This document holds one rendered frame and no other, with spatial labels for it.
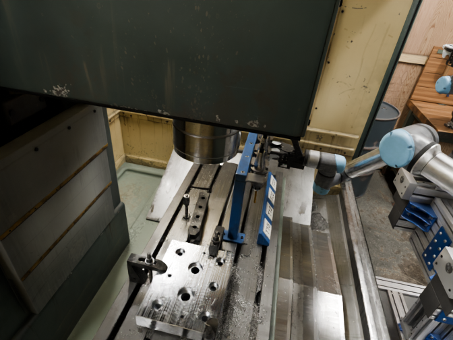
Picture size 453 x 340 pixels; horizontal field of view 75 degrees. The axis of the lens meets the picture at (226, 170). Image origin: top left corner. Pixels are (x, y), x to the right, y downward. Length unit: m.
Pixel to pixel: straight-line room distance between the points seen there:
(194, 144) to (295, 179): 1.25
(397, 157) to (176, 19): 0.79
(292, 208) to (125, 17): 1.39
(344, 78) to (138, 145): 1.33
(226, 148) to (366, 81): 1.18
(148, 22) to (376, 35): 1.29
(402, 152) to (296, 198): 0.84
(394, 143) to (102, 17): 0.87
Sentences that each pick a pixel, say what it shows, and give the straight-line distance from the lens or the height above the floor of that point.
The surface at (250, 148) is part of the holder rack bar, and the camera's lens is 1.18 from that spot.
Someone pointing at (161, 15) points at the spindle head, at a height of 1.74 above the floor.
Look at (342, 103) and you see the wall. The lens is 1.73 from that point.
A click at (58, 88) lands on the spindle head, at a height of 1.59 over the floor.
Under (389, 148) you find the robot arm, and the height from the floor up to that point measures 1.38.
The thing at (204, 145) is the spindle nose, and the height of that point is 1.50.
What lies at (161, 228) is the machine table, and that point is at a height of 0.90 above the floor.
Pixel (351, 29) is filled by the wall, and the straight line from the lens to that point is 1.64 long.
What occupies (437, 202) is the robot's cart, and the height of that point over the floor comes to 1.07.
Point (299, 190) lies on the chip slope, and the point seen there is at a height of 0.78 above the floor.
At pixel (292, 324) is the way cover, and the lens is 1.26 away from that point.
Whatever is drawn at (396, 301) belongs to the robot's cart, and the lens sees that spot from 2.22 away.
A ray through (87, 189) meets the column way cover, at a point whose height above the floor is 1.14.
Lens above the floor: 1.81
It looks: 34 degrees down
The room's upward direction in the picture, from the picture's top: 6 degrees clockwise
